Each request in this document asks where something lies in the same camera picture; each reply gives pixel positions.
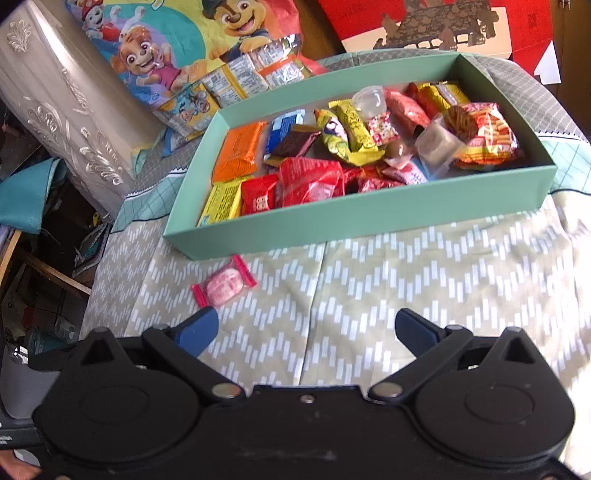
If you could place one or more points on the red foil wrapper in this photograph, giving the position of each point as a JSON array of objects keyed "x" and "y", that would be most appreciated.
[{"x": 369, "y": 182}]

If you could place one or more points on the red-orange long packet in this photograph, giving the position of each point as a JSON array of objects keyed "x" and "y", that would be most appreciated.
[{"x": 406, "y": 110}]

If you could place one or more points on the pink snack packet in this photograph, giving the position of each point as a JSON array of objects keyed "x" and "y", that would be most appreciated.
[{"x": 408, "y": 173}]

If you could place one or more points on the pink candy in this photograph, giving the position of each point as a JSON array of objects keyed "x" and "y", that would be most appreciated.
[{"x": 224, "y": 284}]

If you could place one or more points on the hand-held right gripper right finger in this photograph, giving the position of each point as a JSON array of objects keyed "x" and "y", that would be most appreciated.
[{"x": 413, "y": 330}]

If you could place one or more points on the grey embossed headboard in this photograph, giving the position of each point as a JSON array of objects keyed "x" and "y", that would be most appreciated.
[{"x": 69, "y": 101}]

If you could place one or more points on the brown round biscuit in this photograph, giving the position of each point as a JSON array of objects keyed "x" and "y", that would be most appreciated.
[{"x": 461, "y": 122}]

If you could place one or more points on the blue and white packet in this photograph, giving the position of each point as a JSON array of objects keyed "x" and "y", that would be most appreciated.
[{"x": 284, "y": 127}]

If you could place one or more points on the red crinkled packet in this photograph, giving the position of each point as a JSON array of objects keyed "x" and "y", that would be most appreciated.
[{"x": 311, "y": 182}]

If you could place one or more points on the wooden wardrobe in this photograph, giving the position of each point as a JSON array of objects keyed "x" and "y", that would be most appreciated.
[{"x": 577, "y": 46}]

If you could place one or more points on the white and yellow packet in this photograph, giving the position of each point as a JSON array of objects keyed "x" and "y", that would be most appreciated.
[{"x": 455, "y": 93}]

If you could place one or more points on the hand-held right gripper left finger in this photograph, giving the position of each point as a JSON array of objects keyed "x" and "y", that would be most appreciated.
[{"x": 198, "y": 330}]

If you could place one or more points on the clear tub grey cake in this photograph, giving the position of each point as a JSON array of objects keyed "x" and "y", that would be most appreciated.
[{"x": 438, "y": 143}]

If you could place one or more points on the green cardboard box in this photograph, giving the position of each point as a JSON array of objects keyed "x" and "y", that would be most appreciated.
[{"x": 369, "y": 221}]

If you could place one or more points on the brown gold chocolate packet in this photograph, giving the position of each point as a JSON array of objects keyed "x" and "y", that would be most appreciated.
[{"x": 293, "y": 143}]

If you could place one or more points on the blue flat packet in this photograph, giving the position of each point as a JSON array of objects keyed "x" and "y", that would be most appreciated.
[{"x": 173, "y": 143}]

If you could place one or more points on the yellow stick packet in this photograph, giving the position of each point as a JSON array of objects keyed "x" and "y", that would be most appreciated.
[{"x": 431, "y": 99}]

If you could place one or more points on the floral print packet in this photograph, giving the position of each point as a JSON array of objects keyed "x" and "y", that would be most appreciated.
[{"x": 383, "y": 130}]

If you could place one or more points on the cartoon dog snack bag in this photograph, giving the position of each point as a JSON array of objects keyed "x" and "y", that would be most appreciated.
[{"x": 184, "y": 41}]

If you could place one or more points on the red stick packet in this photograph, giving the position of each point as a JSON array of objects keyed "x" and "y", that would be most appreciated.
[{"x": 413, "y": 91}]

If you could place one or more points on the teal cloth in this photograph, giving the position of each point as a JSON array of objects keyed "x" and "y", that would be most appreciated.
[{"x": 27, "y": 194}]

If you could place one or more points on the orange noodle snack packet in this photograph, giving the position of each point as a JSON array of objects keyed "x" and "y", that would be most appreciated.
[{"x": 494, "y": 138}]

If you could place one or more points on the brown chocolate ball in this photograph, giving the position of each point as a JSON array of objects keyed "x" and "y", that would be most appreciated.
[{"x": 398, "y": 153}]

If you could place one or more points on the clear jelly cup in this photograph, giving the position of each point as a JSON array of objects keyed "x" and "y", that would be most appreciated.
[{"x": 369, "y": 100}]

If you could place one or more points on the wooden slat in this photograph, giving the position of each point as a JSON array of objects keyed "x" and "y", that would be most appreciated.
[{"x": 51, "y": 272}]

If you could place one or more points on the small red packet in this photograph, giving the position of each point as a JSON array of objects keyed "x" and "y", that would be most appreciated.
[{"x": 259, "y": 196}]

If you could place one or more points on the yellow and purple packet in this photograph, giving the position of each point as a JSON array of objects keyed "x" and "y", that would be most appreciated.
[{"x": 334, "y": 134}]

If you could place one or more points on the red gift box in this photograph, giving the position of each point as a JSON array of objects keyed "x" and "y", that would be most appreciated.
[{"x": 438, "y": 23}]

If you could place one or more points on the long yellow cartoon-face packet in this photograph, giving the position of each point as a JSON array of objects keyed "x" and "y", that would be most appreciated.
[{"x": 358, "y": 134}]

